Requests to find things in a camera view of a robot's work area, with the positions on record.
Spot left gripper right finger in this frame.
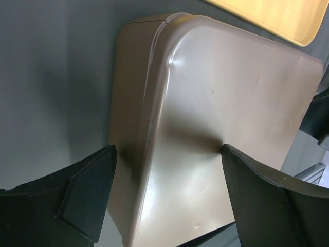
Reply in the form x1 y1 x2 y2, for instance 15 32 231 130
222 144 328 246

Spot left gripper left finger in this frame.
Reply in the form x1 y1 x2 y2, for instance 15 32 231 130
1 145 117 246

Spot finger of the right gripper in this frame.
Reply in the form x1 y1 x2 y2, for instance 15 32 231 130
302 89 328 147

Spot gold tin lid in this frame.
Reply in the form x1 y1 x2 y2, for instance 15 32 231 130
127 13 323 246

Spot gold cookie tin box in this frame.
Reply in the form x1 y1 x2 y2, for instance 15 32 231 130
107 14 170 246

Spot orange yellow tray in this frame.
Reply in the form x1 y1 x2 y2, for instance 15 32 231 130
208 0 328 47

